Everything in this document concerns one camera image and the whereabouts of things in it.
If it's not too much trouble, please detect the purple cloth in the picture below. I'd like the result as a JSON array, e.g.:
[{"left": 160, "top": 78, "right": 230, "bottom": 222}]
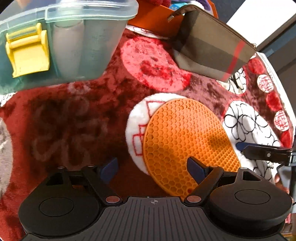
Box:
[{"left": 197, "top": 0, "right": 211, "bottom": 11}]

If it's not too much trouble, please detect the dark red plush toy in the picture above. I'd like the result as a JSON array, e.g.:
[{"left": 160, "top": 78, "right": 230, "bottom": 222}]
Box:
[{"left": 145, "top": 0, "right": 171, "bottom": 8}]

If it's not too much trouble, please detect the red floral fleece blanket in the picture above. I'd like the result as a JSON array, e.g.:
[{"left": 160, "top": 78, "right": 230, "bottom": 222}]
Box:
[{"left": 1, "top": 27, "right": 295, "bottom": 240}]

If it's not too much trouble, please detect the orange silicone honeycomb mat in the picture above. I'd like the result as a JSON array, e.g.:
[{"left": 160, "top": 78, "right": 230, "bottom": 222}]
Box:
[{"left": 142, "top": 98, "right": 241, "bottom": 199}]

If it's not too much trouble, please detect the clear plastic storage box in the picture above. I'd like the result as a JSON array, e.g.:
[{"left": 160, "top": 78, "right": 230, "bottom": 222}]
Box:
[{"left": 1, "top": 1, "right": 138, "bottom": 94}]

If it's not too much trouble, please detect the brown plaid zipper pouch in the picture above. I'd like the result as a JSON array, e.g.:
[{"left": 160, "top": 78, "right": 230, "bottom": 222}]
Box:
[{"left": 168, "top": 4, "right": 257, "bottom": 82}]

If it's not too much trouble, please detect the orange cardboard box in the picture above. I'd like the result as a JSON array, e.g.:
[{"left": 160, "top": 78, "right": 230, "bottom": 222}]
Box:
[{"left": 128, "top": 1, "right": 224, "bottom": 41}]

